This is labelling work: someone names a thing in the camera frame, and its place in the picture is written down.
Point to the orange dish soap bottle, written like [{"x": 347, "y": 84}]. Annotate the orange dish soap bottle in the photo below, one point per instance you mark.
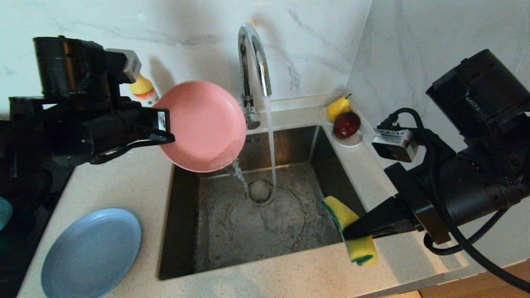
[{"x": 143, "y": 87}]

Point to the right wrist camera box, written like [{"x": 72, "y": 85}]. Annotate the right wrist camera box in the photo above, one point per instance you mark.
[{"x": 393, "y": 147}]

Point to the blue plate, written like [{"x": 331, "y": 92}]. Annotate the blue plate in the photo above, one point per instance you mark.
[{"x": 91, "y": 256}]

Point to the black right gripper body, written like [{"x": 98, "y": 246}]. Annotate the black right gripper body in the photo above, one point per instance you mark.
[{"x": 476, "y": 190}]

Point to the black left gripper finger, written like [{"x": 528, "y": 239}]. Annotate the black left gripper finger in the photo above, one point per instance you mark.
[{"x": 161, "y": 137}]

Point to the dark red apple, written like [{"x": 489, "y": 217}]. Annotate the dark red apple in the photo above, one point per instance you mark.
[{"x": 345, "y": 125}]

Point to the yellow sponge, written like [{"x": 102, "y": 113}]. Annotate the yellow sponge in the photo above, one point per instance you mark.
[{"x": 364, "y": 250}]

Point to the black glass cooktop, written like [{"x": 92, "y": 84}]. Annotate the black glass cooktop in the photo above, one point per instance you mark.
[{"x": 25, "y": 256}]

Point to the pink plate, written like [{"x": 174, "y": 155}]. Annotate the pink plate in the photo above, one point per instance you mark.
[{"x": 203, "y": 124}]

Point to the metal sink drain strainer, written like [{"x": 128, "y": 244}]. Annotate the metal sink drain strainer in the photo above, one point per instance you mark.
[{"x": 260, "y": 193}]

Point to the wooden cabinet panel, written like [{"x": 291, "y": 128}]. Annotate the wooden cabinet panel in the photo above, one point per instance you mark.
[{"x": 476, "y": 285}]

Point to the small white dish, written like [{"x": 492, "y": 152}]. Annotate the small white dish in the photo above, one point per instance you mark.
[{"x": 351, "y": 143}]

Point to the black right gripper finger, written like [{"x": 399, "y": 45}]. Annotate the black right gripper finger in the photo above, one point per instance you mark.
[
  {"x": 381, "y": 219},
  {"x": 393, "y": 234}
]

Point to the yellow pear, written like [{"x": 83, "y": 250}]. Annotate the yellow pear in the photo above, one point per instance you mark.
[{"x": 336, "y": 108}]

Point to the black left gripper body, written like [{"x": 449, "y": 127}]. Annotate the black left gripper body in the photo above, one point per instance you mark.
[{"x": 91, "y": 132}]

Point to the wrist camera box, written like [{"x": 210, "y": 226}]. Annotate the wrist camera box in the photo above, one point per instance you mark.
[
  {"x": 130, "y": 66},
  {"x": 393, "y": 147}
]

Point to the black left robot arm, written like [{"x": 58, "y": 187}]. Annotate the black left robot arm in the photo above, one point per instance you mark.
[{"x": 16, "y": 165}]

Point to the chrome gooseneck faucet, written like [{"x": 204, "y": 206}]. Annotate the chrome gooseneck faucet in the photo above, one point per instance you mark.
[{"x": 250, "y": 116}]

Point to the teal cup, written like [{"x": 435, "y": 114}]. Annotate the teal cup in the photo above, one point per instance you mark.
[{"x": 4, "y": 213}]

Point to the stainless steel sink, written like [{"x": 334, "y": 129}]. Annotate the stainless steel sink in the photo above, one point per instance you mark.
[{"x": 232, "y": 231}]

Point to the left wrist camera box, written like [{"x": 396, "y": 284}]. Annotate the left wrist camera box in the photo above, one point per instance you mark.
[{"x": 130, "y": 66}]

